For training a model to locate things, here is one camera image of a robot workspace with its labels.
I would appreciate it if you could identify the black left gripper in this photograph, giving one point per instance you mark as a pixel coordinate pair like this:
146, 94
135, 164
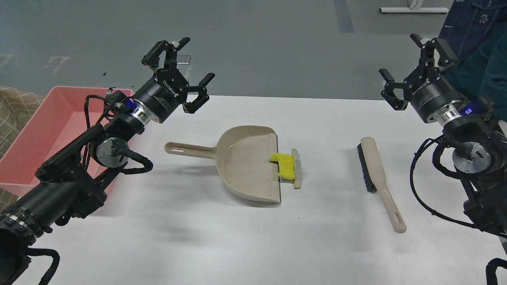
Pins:
164, 92

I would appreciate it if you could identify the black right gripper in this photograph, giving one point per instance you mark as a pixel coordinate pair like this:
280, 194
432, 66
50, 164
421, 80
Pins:
430, 94

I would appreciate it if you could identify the beige hand brush black bristles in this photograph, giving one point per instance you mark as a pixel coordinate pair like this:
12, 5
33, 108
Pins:
375, 181

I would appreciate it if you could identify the beige plastic dustpan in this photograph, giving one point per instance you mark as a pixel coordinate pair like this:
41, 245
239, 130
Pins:
242, 158

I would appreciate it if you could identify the yellow sponge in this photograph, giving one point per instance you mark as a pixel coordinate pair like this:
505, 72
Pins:
286, 164

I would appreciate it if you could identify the triangular bread slice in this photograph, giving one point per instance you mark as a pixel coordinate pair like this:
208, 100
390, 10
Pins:
297, 181

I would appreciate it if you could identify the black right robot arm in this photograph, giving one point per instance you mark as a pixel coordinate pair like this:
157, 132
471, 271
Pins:
471, 149

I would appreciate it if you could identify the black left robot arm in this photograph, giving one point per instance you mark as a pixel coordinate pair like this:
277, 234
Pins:
73, 181

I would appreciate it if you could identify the pink plastic bin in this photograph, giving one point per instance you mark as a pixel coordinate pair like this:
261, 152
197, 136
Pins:
59, 120

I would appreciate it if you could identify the white table base bar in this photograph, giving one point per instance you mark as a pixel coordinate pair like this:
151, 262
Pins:
414, 10

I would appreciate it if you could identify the person in dark clothes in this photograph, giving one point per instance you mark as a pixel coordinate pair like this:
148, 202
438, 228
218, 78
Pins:
476, 32

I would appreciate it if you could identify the beige checkered cloth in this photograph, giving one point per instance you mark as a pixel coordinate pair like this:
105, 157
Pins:
16, 108

